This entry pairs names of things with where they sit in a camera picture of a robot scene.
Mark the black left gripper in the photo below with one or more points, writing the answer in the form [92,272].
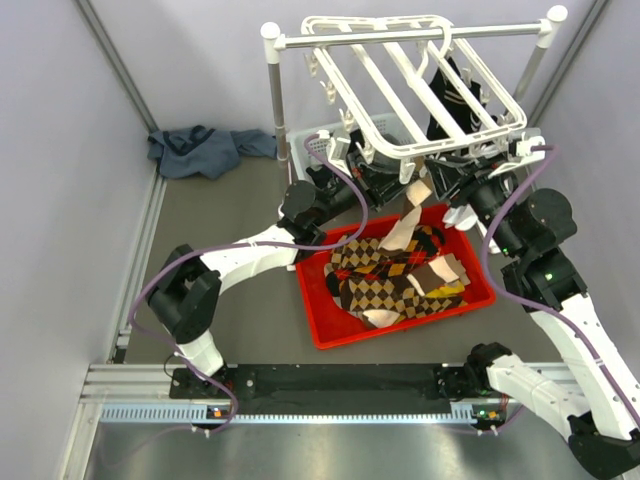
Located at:
[381,182]

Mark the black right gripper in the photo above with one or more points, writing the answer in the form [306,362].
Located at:
[452,175]

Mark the white clip hanger frame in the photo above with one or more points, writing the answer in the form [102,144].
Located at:
[415,44]

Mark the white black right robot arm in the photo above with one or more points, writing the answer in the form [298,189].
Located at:
[600,424]

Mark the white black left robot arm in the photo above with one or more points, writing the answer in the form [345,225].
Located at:
[184,296]

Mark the black sock white stripes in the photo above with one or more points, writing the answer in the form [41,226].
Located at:
[454,103]

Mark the brown yellow argyle sock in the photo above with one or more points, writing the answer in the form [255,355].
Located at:
[374,288]

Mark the red plastic bin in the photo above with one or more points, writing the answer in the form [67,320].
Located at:
[332,327]

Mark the blue crumpled cloth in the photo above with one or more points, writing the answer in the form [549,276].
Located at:
[204,151]

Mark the white metal drying rack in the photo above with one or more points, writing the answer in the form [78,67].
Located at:
[545,31]

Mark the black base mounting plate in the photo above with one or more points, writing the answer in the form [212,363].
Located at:
[257,381]

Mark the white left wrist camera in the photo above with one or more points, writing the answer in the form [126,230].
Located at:
[334,148]

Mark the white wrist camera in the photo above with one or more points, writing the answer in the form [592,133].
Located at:
[521,144]
[334,148]

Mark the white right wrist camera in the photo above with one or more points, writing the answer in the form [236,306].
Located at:
[521,144]

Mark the aluminium frame rail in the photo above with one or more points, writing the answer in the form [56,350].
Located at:
[141,394]

